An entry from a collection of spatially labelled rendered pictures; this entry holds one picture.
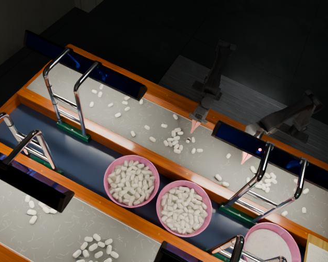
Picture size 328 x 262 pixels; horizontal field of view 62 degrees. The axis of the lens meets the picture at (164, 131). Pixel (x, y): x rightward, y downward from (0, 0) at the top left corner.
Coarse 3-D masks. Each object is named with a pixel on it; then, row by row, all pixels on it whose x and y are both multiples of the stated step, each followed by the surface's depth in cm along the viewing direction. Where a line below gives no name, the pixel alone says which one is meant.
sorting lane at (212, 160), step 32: (64, 96) 155; (96, 96) 158; (128, 128) 150; (160, 128) 153; (192, 160) 146; (224, 160) 148; (256, 160) 151; (256, 192) 141; (288, 192) 144; (320, 192) 147; (320, 224) 137
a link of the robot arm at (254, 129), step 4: (264, 116) 137; (260, 120) 138; (252, 124) 132; (256, 124) 131; (260, 124) 135; (248, 128) 133; (252, 128) 131; (256, 128) 130; (260, 128) 131; (264, 128) 136; (276, 128) 133; (248, 132) 132; (252, 132) 131; (256, 132) 130; (268, 132) 135; (272, 132) 134; (256, 136) 135
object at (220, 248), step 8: (232, 240) 97; (240, 240) 90; (216, 248) 113; (224, 248) 107; (232, 248) 103; (240, 248) 88; (216, 256) 125; (232, 256) 88; (240, 256) 87; (248, 256) 102; (256, 256) 103; (280, 256) 92
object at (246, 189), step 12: (264, 156) 108; (264, 168) 105; (300, 168) 108; (252, 180) 108; (300, 180) 105; (240, 192) 119; (252, 192) 116; (300, 192) 103; (228, 204) 132; (276, 204) 115; (288, 204) 109; (240, 216) 136; (264, 216) 125
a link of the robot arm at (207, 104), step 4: (204, 88) 141; (220, 88) 141; (208, 96) 133; (212, 96) 133; (216, 96) 141; (204, 100) 134; (208, 100) 134; (212, 100) 133; (204, 104) 134; (208, 104) 134
